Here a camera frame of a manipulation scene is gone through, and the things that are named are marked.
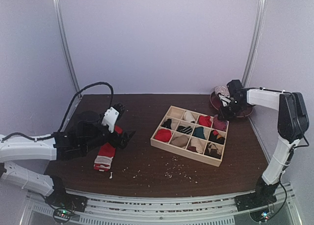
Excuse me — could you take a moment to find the red sock with striped cuff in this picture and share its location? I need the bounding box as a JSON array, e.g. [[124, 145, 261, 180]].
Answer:
[[93, 125, 123, 172]]

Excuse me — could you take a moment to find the red round tray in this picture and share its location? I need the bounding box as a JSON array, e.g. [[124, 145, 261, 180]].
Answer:
[[209, 92, 254, 118]]

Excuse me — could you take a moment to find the cream rolled sock in box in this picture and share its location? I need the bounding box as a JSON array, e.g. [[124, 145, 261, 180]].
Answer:
[[183, 111, 196, 123]]

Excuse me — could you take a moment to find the brown patterned sock in box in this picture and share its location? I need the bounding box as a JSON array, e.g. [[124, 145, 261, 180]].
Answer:
[[204, 143, 222, 159]]

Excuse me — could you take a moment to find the circuit board with leds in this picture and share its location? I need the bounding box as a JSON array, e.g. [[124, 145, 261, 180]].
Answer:
[[250, 210, 272, 224], [52, 208, 74, 223]]

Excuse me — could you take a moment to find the left aluminium frame post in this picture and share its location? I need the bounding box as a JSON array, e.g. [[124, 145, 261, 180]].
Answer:
[[52, 0, 80, 92]]

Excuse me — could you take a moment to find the aluminium frame post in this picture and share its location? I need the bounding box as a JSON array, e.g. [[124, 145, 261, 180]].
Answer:
[[52, 0, 80, 92], [242, 0, 267, 87]]

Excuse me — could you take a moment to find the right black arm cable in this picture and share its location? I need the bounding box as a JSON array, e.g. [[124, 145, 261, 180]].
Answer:
[[291, 134, 310, 149]]

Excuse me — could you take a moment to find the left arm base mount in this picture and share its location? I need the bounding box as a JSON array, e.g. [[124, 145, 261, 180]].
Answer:
[[46, 176, 88, 212]]

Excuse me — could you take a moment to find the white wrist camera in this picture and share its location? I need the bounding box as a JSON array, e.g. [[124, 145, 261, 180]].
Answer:
[[222, 95, 232, 107], [101, 107, 120, 133]]

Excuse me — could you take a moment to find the red patterned sock in box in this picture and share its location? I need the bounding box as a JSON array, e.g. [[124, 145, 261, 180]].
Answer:
[[198, 115, 212, 128]]

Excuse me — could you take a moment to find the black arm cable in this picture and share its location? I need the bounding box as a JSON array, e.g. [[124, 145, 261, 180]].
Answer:
[[0, 81, 115, 142], [291, 134, 310, 149]]

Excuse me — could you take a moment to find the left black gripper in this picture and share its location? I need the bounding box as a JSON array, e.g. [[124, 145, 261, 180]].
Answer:
[[82, 112, 135, 153]]

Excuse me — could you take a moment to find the black rolled sock in box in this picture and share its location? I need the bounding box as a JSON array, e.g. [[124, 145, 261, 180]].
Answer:
[[161, 118, 172, 129]]

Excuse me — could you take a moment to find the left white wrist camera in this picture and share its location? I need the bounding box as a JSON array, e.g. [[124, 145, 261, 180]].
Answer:
[[101, 107, 120, 133]]

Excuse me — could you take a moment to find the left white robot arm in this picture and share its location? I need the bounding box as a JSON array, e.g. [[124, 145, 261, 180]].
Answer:
[[0, 104, 135, 207]]

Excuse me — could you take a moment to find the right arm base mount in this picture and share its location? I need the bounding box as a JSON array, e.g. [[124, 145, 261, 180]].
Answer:
[[235, 183, 279, 212]]

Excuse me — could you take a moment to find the purple sock with orange cuff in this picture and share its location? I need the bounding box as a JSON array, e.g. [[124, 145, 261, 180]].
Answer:
[[212, 114, 228, 132]]

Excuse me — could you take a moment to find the teal rolled sock in box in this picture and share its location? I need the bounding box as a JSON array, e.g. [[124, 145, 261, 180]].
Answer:
[[193, 127, 206, 140]]

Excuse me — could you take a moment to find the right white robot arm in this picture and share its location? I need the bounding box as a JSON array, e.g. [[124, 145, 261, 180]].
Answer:
[[218, 80, 310, 186]]

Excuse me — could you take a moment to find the wooden compartment organizer box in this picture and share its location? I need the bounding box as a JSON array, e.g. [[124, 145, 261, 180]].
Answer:
[[150, 106, 229, 167]]

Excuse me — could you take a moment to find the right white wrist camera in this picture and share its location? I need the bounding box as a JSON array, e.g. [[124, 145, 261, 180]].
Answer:
[[222, 95, 232, 107]]

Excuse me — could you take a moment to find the black red sock in box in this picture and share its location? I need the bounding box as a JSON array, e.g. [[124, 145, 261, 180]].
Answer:
[[209, 130, 225, 145]]

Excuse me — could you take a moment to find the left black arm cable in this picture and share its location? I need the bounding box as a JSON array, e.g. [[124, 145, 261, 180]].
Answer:
[[0, 81, 115, 142]]

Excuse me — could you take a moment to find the white patterned bowl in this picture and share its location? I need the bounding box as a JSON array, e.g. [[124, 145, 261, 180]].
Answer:
[[214, 86, 230, 97]]

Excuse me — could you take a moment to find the black striped sock in box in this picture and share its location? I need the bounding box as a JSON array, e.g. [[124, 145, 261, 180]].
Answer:
[[177, 125, 193, 135]]

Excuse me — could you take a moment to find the left circuit board with leds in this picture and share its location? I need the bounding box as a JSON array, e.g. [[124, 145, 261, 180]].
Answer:
[[52, 208, 74, 223]]

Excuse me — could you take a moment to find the red rolled sock in box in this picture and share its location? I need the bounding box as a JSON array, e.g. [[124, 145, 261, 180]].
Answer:
[[154, 129, 172, 142]]

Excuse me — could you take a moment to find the beige rolled sock in box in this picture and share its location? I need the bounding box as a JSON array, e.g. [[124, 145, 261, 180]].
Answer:
[[170, 135, 189, 148]]

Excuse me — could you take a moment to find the right aluminium frame post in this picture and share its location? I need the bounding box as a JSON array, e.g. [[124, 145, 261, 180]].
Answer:
[[242, 0, 267, 87]]

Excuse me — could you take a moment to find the right circuit board with leds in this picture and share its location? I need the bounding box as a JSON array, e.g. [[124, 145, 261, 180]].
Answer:
[[250, 210, 272, 224]]

